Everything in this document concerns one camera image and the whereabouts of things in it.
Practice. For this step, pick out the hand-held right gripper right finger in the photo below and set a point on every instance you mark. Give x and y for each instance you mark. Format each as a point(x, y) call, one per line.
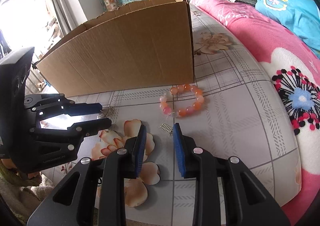
point(178, 151)

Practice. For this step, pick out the small silver rhinestone bar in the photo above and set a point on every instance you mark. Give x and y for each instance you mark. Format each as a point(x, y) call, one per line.
point(166, 129)
point(100, 116)

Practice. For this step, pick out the blue cartoon garment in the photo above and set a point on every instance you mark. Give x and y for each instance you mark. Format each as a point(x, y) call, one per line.
point(295, 13)

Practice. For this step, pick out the brown cardboard box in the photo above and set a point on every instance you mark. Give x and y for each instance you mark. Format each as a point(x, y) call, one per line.
point(120, 51)

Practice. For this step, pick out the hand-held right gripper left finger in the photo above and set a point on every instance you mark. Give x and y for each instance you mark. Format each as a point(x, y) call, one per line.
point(141, 151)

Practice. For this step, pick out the green fluffy cloth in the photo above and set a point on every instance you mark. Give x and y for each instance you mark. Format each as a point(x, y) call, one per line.
point(7, 172)

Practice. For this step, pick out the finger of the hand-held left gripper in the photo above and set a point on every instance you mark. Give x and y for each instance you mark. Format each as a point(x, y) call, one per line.
point(90, 109)
point(97, 124)

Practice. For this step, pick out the patterned paper box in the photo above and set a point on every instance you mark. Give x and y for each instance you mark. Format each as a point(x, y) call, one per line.
point(111, 1)

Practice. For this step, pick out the pink flower blanket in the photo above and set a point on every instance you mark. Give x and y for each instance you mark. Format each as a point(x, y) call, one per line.
point(262, 41)

